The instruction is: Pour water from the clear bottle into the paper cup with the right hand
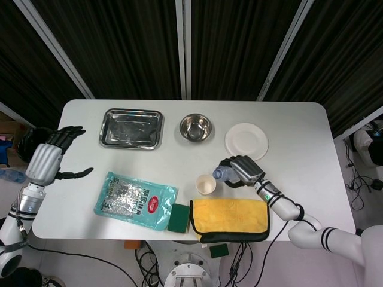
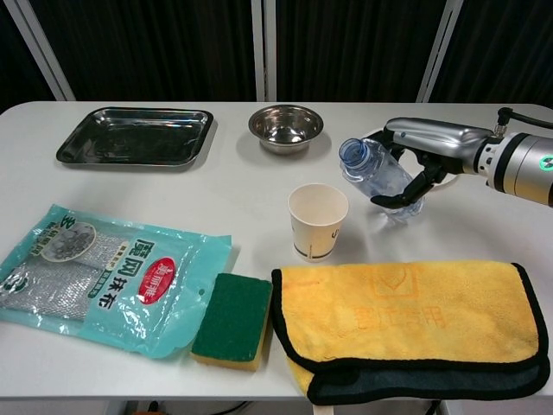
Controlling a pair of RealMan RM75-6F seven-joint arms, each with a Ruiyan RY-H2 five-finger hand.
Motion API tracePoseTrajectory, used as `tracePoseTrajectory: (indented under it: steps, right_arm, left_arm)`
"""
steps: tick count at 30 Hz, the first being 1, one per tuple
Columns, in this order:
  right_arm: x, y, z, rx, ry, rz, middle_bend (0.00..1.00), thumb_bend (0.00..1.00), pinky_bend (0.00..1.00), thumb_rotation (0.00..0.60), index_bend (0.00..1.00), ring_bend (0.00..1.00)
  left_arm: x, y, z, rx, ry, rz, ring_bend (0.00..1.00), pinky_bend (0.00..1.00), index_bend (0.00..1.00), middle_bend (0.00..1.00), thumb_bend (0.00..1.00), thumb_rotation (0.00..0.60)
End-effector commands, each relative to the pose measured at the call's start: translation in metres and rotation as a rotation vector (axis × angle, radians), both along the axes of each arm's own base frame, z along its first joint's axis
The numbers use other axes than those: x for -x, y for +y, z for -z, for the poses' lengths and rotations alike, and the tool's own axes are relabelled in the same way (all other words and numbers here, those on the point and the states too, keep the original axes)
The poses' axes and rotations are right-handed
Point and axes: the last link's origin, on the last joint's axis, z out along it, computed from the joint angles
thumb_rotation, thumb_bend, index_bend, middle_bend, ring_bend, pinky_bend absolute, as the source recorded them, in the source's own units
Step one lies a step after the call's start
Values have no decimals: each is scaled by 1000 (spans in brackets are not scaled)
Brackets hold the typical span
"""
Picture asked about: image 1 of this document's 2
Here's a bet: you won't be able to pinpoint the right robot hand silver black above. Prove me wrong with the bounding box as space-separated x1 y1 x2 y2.
219 154 266 189

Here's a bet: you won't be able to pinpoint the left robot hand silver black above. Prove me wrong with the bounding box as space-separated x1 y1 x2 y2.
25 125 94 186

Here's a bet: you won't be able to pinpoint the clear plastic water bottle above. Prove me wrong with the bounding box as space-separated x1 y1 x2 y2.
212 166 240 184

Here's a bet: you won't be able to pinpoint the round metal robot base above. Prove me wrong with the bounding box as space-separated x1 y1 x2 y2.
163 251 219 287

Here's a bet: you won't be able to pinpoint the white paper cup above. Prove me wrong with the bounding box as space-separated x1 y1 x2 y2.
196 174 217 195

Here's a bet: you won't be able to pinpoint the black trash bag bin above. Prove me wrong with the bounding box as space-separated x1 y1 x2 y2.
17 127 59 164

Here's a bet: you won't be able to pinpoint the white round plate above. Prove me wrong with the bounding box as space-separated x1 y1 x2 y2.
224 122 270 161

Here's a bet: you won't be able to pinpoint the blue tinted plastic bottle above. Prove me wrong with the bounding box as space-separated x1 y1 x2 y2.
0 167 28 184

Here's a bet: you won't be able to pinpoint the cardboard box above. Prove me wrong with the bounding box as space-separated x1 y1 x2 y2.
0 112 31 168

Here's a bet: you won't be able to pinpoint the yellow cloth with black trim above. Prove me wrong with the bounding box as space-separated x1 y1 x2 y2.
189 197 270 243

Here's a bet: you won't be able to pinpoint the stainless steel bowl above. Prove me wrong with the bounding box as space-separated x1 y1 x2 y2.
178 113 214 142

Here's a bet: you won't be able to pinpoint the green scouring sponge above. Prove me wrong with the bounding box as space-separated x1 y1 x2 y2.
166 203 191 233
209 243 230 259

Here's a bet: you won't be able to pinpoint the rectangular stainless steel tray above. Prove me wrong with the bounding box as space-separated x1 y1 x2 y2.
98 108 165 151

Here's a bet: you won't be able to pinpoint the teal cleaning cloth package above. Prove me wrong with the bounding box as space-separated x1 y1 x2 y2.
94 171 180 232

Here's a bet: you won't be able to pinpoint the white machine with black parts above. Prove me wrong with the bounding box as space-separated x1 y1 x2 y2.
352 119 383 166

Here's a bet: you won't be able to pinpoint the black fabric heap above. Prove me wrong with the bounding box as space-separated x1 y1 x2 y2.
0 268 44 287

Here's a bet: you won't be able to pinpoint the white sneaker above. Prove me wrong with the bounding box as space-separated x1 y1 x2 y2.
44 276 65 287

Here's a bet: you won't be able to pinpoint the black cable bundle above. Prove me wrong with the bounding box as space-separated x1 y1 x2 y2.
227 242 254 287
133 240 170 287

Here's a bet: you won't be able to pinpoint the black floor cables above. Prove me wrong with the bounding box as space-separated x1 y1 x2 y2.
343 139 383 210

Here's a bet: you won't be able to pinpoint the white partition post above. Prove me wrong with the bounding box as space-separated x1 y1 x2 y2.
17 0 96 100
175 0 193 101
256 0 312 102

